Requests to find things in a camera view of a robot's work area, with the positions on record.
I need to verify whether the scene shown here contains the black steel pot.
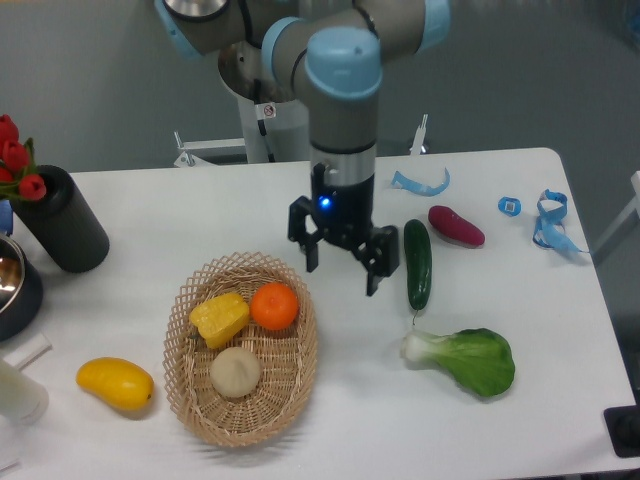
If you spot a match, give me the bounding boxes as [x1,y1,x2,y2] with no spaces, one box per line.
[1,234,43,341]

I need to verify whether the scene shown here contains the red tulip flowers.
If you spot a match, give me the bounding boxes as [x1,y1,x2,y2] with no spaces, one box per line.
[1,114,47,202]

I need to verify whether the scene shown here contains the blue crumpled tape strip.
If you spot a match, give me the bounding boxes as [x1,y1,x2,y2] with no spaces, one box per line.
[532,189,587,253]

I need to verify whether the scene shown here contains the small white box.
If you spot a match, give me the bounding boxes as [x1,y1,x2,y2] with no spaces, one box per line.
[1,333,52,370]

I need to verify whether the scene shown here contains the yellow bell pepper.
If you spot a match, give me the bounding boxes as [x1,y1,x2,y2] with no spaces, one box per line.
[189,292,250,349]

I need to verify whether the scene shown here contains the blue tape roll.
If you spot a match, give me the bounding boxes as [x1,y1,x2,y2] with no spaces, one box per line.
[498,196,522,217]

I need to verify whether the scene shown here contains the yellow mango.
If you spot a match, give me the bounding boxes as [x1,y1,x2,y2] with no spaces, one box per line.
[76,357,154,411]

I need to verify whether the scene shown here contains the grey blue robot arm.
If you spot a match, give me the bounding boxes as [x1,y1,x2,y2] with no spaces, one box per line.
[156,1,451,293]

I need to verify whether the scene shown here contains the green cucumber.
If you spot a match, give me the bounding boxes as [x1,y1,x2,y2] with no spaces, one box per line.
[404,219,433,311]

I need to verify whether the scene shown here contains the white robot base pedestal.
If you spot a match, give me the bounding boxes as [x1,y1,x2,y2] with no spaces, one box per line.
[217,41,311,164]

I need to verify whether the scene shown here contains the black device at edge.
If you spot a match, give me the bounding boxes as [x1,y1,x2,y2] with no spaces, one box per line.
[604,405,639,458]

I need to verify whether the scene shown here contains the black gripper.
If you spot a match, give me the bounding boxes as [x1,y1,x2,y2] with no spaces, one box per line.
[287,163,399,296]

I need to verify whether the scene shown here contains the purple sweet potato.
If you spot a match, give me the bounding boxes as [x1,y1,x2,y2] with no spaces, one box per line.
[428,205,485,248]

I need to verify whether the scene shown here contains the black cylindrical vase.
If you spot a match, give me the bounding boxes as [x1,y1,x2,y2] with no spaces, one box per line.
[11,165,110,273]

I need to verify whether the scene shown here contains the woven wicker basket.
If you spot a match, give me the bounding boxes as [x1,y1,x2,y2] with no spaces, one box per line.
[163,252,317,447]

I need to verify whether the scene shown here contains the blue curved tape strip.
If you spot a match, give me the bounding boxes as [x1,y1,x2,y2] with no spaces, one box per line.
[390,169,451,197]

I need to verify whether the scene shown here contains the white translucent bottle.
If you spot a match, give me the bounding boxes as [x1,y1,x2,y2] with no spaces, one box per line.
[0,359,49,425]

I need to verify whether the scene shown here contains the green bok choy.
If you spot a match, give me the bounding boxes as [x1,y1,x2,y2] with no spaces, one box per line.
[400,328,516,398]

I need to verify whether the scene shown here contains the beige steamed bun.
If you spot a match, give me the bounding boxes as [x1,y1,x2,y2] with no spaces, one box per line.
[209,347,262,398]

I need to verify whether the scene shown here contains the orange fruit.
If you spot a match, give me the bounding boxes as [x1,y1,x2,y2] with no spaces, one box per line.
[250,282,299,331]

